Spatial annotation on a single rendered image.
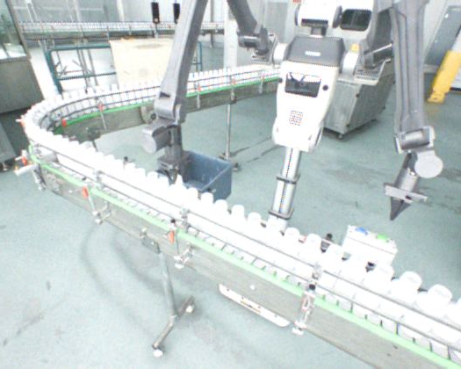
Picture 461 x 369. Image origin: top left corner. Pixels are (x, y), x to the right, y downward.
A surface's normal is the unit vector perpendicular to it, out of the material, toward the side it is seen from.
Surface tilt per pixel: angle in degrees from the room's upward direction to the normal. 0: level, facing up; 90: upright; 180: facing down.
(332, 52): 90
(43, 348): 0
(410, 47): 96
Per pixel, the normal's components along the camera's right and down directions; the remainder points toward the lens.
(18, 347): 0.04, -0.82
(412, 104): -0.18, 0.65
